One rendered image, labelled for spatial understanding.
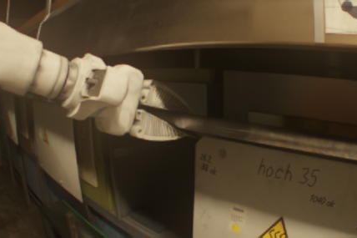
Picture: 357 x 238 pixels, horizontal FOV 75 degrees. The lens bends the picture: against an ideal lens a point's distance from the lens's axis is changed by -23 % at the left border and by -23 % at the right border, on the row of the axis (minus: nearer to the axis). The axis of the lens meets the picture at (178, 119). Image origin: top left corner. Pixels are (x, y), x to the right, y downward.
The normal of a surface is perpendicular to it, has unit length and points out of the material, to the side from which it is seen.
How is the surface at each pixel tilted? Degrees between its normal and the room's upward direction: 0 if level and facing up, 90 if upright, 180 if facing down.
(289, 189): 90
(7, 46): 87
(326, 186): 90
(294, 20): 80
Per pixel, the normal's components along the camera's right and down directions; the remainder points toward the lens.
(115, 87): 0.72, 0.15
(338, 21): -0.68, -0.05
